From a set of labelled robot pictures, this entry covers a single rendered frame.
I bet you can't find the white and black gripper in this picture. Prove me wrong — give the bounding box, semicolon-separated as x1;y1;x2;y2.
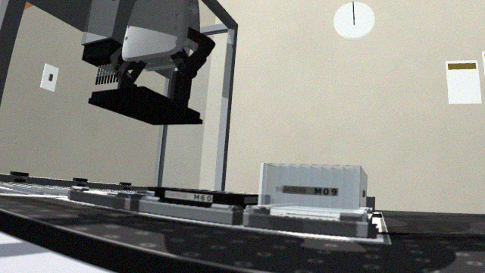
110;0;215;109

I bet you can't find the white deep-well block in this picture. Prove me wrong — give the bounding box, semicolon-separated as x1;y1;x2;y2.
257;163;368;220

